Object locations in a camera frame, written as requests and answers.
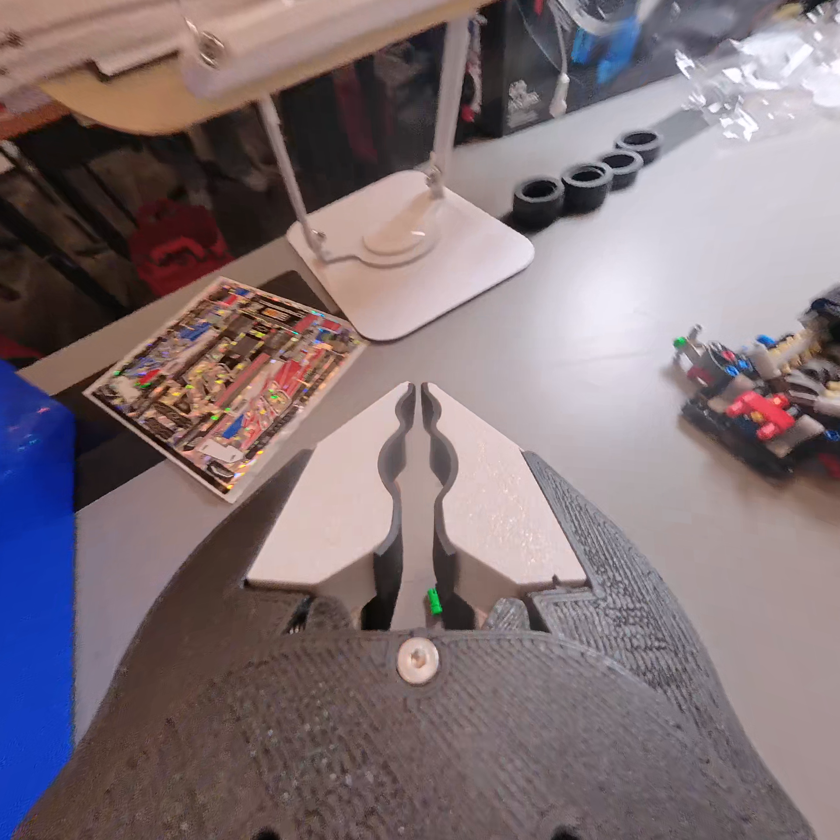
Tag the small green lego pin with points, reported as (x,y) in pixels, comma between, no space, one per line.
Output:
(433,600)

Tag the lego instruction booklet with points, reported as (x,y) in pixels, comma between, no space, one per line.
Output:
(79,26)

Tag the lego car chassis assembly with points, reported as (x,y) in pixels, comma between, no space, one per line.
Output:
(761,407)

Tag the holographic sticker sheet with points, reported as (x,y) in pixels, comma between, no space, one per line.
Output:
(223,387)

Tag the red bag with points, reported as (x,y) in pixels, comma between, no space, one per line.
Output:
(174,249)

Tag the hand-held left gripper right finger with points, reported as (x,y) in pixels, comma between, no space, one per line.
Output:
(505,518)

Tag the black lego set box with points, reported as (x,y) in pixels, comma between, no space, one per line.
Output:
(518,59)

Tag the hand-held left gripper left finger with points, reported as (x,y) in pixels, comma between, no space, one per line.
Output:
(315,525)

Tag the blue plastic bin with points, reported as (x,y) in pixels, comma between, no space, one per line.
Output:
(33,590)

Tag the black rubber lego tire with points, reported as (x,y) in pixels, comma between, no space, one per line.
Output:
(577,195)
(613,178)
(528,208)
(649,152)

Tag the clear plastic bag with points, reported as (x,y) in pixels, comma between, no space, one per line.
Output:
(774,65)

